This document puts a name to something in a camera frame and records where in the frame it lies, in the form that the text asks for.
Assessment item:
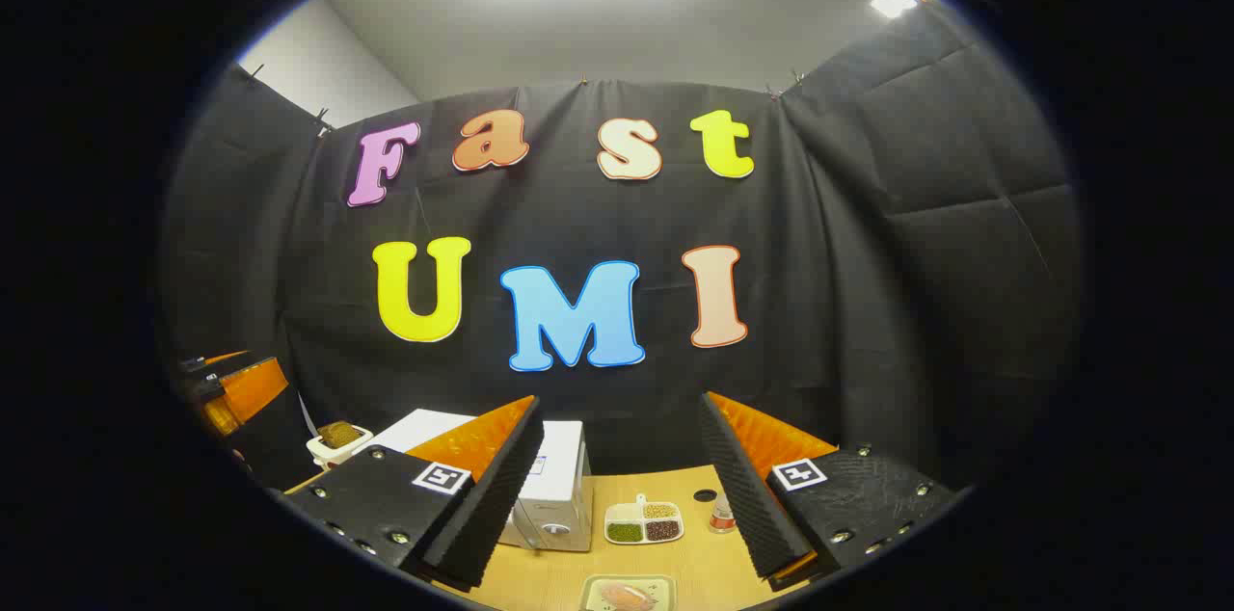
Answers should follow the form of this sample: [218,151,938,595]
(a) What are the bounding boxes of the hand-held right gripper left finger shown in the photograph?
[282,395,546,593]

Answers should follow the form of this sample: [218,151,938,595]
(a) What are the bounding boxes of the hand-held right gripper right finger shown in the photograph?
[698,391,960,593]

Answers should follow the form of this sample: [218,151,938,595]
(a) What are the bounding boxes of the white microwave oven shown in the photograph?
[364,408,595,554]

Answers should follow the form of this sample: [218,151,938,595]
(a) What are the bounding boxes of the tan bread bun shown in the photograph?
[600,584,658,611]

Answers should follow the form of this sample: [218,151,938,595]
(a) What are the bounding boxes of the white toaster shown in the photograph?
[307,426,375,470]

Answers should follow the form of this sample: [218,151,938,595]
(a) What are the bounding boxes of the white divided bean dish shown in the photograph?
[604,493,685,546]

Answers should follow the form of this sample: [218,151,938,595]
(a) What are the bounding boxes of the white dotted square plate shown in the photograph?
[580,574,678,611]

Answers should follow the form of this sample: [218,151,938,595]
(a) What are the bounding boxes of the black backdrop cloth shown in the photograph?
[159,4,1086,496]

